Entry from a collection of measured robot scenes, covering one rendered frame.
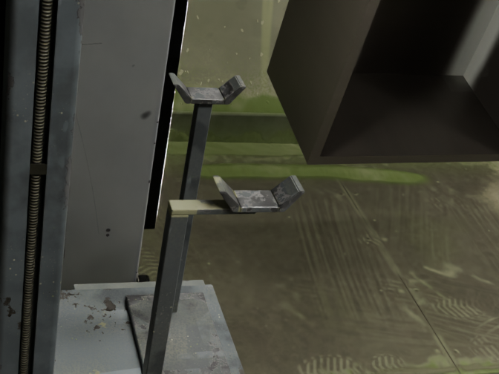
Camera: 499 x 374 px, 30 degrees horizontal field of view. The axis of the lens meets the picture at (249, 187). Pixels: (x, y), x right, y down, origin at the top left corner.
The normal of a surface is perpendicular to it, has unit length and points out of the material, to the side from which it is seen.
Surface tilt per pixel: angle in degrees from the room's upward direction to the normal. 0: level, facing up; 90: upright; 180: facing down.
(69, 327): 0
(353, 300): 0
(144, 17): 90
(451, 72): 102
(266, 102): 57
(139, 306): 0
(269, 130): 90
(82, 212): 90
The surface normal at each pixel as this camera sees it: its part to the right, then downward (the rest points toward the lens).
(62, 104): 0.26, 0.55
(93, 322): 0.17, -0.84
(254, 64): 0.32, 0.01
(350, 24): -0.94, 0.03
